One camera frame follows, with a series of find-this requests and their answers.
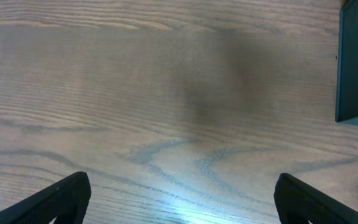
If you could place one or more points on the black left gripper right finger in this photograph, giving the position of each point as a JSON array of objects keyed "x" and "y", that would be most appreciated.
[{"x": 299, "y": 203}]

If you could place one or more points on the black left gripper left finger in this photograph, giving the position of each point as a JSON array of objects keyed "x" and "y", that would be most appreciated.
[{"x": 64, "y": 202}]

